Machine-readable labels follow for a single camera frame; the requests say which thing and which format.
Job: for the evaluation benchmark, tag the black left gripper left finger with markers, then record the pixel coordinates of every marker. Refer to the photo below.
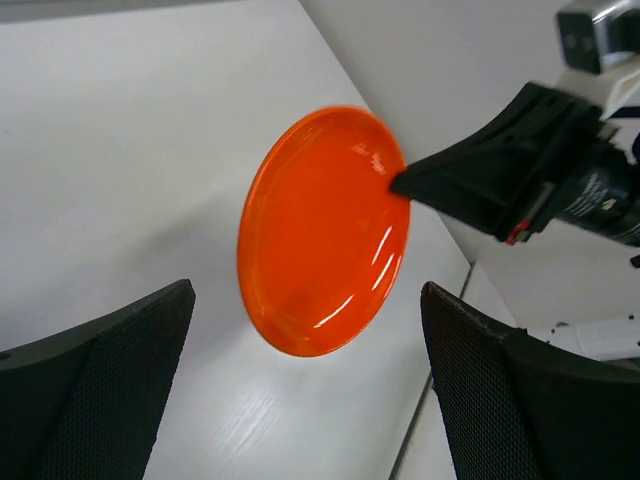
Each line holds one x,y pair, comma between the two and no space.
87,403

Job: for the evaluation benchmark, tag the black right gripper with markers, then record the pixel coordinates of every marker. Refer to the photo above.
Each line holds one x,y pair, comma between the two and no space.
513,176

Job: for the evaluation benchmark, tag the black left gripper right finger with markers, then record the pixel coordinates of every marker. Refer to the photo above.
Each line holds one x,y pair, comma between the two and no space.
515,407

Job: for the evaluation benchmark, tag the orange plastic plate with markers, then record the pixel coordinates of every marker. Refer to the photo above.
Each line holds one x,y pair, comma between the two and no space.
322,237

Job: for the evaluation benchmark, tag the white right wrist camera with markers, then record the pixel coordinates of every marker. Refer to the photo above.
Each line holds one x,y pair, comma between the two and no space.
599,41

